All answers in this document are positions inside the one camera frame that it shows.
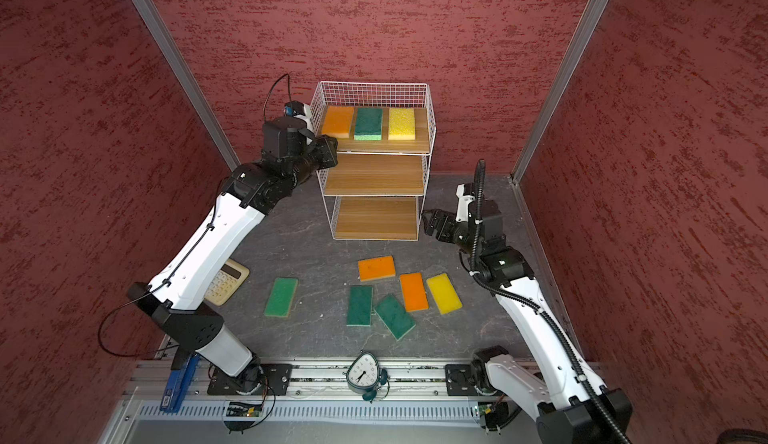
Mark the aluminium mounting rail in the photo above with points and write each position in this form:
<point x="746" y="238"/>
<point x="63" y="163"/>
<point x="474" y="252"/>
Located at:
<point x="337" y="379"/>

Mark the orange sponge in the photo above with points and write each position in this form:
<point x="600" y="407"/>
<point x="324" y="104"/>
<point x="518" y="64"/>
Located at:
<point x="413" y="291"/>
<point x="376" y="269"/>
<point x="338" y="121"/>

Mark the beige calculator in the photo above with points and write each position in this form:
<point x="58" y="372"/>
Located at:
<point x="226" y="283"/>

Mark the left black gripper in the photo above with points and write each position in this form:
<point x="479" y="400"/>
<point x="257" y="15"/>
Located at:
<point x="328" y="152"/>

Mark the blue stapler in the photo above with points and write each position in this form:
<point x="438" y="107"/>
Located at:
<point x="182" y="371"/>

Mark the dark green sponge upright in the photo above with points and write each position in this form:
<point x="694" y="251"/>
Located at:
<point x="359" y="306"/>

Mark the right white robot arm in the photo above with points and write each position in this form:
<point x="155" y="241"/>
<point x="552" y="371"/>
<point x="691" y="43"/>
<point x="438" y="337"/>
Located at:
<point x="567" y="399"/>

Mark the top wooden shelf board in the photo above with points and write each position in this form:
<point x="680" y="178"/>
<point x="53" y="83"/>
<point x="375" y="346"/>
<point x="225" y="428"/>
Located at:
<point x="425" y="130"/>

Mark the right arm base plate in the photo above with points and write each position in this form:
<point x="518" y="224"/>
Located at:
<point x="460" y="381"/>

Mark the wooden shelf board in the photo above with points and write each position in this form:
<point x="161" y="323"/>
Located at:
<point x="364" y="175"/>
<point x="425" y="130"/>
<point x="377" y="218"/>

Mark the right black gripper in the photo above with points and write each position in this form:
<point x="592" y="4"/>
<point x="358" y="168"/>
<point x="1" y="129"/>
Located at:
<point x="448" y="220"/>

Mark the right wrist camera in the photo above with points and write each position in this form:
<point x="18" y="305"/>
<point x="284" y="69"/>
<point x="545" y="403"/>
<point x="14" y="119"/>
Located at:
<point x="466" y="195"/>

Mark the white kitchen timer dial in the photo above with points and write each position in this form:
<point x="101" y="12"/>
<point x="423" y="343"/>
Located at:
<point x="366" y="377"/>

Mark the light green sponge left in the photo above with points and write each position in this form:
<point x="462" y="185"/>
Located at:
<point x="280" y="301"/>

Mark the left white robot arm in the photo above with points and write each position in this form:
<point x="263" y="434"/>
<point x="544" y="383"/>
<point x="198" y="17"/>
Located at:
<point x="174" y="298"/>

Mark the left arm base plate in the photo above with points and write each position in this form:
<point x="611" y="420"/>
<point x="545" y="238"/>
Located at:
<point x="264" y="379"/>

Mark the middle wooden shelf board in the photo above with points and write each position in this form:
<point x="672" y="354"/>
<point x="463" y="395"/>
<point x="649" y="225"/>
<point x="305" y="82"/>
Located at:
<point x="364" y="175"/>

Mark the white wire shelf rack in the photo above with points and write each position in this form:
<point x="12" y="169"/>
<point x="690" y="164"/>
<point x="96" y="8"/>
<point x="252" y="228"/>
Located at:
<point x="374" y="95"/>

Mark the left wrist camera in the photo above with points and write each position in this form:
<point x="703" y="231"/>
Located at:
<point x="299" y="111"/>

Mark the dark green sponge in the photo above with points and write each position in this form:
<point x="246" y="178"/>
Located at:
<point x="368" y="124"/>
<point x="394" y="316"/>
<point x="359" y="306"/>

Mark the bottom wooden shelf board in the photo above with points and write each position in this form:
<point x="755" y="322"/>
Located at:
<point x="377" y="218"/>

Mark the yellow sponge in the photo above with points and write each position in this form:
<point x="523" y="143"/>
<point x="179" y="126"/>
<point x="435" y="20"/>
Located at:
<point x="401" y="124"/>
<point x="444" y="294"/>

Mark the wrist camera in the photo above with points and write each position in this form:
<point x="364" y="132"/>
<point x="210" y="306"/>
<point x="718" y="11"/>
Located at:
<point x="466" y="195"/>
<point x="299" y="111"/>

